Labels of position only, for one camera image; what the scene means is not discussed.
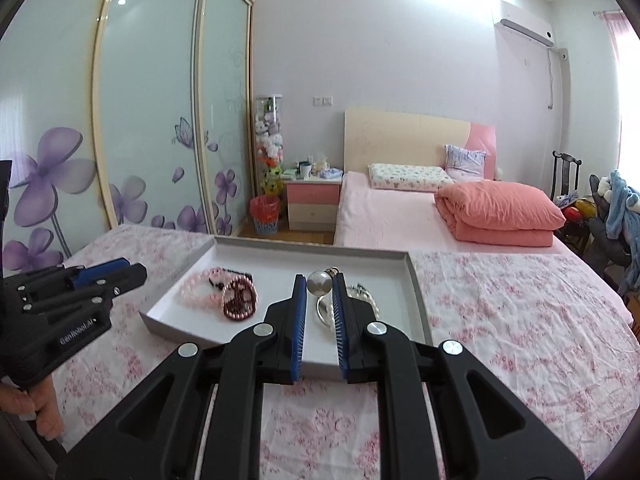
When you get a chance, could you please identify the dark wooden chair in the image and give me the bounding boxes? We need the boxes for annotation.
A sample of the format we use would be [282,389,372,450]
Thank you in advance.
[551,150,584,202]

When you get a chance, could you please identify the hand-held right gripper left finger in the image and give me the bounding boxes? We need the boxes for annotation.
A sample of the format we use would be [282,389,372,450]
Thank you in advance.
[55,274,307,480]

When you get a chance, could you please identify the black bead bracelet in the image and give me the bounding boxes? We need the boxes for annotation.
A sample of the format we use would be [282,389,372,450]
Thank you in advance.
[212,269,254,289]

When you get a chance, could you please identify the beige and pink headboard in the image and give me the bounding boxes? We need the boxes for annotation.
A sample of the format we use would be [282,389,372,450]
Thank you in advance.
[344,106,499,182]

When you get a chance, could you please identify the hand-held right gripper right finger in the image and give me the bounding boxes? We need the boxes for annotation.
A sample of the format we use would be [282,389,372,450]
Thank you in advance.
[331,273,586,480]

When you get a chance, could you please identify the white air conditioner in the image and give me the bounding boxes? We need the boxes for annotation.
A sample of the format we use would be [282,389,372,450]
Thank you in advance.
[492,1,556,50]

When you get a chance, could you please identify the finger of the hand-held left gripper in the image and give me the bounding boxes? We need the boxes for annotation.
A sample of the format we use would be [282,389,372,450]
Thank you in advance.
[75,262,149,306]
[60,258,132,291]

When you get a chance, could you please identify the pink floral bedsheet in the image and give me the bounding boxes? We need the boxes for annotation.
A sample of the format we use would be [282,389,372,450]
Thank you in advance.
[50,225,640,480]

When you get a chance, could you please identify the pink bead bracelet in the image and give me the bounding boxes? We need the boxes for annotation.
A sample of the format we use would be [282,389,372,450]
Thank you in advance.
[181,266,228,311]

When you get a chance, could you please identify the folded orange quilt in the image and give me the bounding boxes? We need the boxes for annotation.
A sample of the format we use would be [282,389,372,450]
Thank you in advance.
[434,180,568,249]

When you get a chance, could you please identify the dark red bead bracelet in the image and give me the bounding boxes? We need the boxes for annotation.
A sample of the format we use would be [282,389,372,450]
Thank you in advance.
[227,285,254,312]

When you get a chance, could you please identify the white pearl bracelet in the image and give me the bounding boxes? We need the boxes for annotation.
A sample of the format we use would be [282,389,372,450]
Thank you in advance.
[345,282,382,322]

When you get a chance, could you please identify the red wastebasket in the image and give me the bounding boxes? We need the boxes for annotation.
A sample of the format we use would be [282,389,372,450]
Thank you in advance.
[250,195,282,235]

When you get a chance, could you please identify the pink and beige nightstand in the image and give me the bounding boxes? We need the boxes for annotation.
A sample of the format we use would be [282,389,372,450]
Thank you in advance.
[285,176,344,232]

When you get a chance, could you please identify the small lilac pillow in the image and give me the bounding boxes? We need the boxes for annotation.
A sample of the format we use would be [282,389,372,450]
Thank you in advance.
[444,144,488,181]

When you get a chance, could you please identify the grey cardboard tray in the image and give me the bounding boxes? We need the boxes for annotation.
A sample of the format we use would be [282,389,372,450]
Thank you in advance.
[139,235,435,383]

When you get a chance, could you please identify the pink pearl bracelet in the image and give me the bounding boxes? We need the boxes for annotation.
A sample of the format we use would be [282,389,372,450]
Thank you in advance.
[221,277,262,322]

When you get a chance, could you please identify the person's left hand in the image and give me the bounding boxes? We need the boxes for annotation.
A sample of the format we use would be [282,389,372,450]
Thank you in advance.
[0,375,64,439]

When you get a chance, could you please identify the pink bed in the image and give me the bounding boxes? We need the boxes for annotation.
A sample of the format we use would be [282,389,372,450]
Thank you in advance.
[332,170,567,254]

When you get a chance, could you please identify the yellow toy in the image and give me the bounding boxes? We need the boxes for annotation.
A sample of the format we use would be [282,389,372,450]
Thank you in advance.
[570,200,599,224]

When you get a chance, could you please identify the thin silver bangle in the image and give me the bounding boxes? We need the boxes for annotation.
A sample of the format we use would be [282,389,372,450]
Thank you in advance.
[306,266,346,332]

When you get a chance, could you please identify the floral glass wardrobe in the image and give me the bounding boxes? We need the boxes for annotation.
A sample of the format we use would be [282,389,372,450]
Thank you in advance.
[0,0,256,277]

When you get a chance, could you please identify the white floral pillow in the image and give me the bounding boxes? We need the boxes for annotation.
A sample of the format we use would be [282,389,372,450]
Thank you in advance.
[368,162,453,193]

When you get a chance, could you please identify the plush toy display tube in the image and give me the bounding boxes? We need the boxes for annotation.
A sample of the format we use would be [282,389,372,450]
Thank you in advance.
[252,95,285,201]

